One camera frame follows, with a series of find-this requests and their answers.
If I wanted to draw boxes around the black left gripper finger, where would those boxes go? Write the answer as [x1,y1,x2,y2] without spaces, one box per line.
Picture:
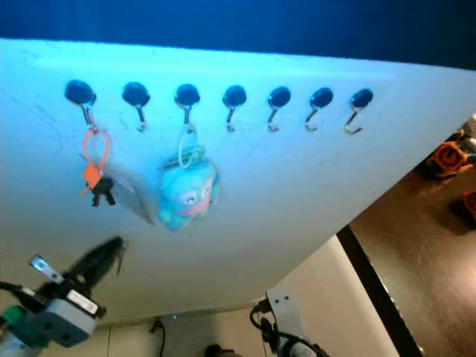
[76,237,125,287]
[86,238,127,293]

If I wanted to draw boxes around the black magnet silver hook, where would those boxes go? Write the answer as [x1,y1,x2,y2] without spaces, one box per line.
[65,80,98,129]
[344,89,374,136]
[175,83,201,133]
[122,82,151,133]
[267,86,292,134]
[222,85,248,134]
[305,87,334,133]

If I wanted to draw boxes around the silver metal tab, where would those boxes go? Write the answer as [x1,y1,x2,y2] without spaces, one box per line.
[30,254,62,283]

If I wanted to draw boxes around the black key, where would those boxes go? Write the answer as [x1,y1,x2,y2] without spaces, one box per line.
[90,178,117,208]

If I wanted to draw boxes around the orange loop key tag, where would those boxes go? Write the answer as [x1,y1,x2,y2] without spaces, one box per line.
[80,127,112,197]

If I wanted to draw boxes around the white magnetic board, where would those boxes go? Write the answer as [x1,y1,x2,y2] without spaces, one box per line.
[0,37,476,325]

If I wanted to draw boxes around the black floor strip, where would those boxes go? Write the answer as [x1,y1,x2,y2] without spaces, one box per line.
[336,227,426,357]

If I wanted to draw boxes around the orange black machine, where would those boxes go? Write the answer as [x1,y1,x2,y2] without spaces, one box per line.
[415,128,476,181]

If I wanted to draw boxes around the red object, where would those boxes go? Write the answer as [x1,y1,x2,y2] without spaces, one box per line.
[461,190,476,221]

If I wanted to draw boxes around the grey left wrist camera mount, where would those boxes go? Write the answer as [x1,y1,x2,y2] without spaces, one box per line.
[36,286,105,347]

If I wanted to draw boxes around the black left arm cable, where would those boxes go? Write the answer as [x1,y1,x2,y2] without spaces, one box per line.
[0,281,45,306]

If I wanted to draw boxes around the black floor cable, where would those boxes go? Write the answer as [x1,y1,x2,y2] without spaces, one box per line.
[151,318,166,350]

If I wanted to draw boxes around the blue plush keychain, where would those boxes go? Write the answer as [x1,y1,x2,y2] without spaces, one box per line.
[156,158,222,232]

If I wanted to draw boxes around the pale cord loop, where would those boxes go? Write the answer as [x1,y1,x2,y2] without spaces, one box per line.
[176,124,199,170]

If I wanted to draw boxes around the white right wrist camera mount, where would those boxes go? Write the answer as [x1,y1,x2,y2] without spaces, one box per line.
[266,286,300,337]

